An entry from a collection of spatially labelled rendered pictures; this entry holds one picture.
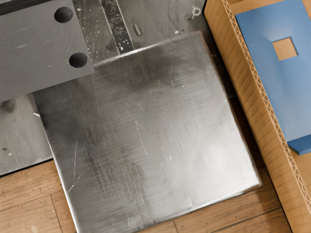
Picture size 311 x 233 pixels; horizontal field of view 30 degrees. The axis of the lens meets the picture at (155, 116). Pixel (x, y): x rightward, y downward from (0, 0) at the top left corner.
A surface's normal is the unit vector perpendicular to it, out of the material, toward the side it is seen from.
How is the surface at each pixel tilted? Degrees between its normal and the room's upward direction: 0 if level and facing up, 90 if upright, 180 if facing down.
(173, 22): 0
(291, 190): 90
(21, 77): 24
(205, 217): 0
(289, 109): 0
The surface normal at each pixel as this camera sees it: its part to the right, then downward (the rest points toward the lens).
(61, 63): 0.19, 0.15
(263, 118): -0.94, 0.31
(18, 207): 0.05, -0.25
